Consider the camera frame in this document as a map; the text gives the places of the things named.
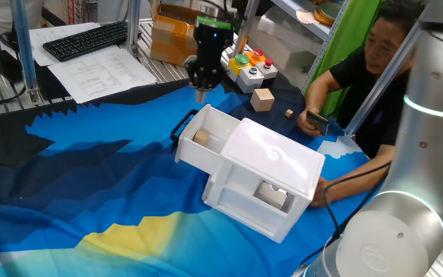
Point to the man in black shirt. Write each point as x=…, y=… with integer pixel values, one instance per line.
x=375, y=84
x=348, y=38

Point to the man's left hand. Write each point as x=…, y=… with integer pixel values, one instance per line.
x=318, y=196

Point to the printed paper sheet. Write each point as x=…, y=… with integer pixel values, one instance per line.
x=102, y=75

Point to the man's right hand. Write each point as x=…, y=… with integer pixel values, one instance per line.
x=304, y=125

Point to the grey box small red button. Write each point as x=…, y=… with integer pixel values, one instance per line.
x=268, y=69

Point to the blue patterned tablecloth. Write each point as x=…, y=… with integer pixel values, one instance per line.
x=110, y=184

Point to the yellow box with green button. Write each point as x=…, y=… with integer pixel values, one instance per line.
x=238, y=65

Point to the grey box small green button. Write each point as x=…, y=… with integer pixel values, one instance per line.
x=250, y=79

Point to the tiny wooden cube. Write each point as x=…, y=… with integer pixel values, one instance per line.
x=289, y=113

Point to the small wooden cube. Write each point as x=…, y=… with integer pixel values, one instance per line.
x=201, y=137

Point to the stacked ceramic bowls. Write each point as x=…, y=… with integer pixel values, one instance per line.
x=327, y=13

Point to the grey metal shelf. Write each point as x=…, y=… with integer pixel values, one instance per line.
x=306, y=23

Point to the man's right forearm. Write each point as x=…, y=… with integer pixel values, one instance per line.
x=317, y=90

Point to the white plastic drawer cabinet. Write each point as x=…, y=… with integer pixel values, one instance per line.
x=271, y=154

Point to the dark smartphone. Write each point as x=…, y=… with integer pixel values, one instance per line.
x=317, y=122

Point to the bluish aluminium frame post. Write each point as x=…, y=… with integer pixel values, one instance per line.
x=25, y=50

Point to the black computer keyboard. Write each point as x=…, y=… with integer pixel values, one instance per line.
x=87, y=40

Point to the orange box with red button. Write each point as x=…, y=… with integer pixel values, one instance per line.
x=256, y=57

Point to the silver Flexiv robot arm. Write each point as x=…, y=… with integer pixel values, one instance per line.
x=414, y=200

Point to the taped cardboard box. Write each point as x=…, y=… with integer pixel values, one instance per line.
x=171, y=38

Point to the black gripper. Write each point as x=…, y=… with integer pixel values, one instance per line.
x=210, y=50

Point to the man's left forearm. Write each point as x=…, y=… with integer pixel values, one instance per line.
x=360, y=177

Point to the large wooden cube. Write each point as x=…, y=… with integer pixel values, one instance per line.
x=262, y=100

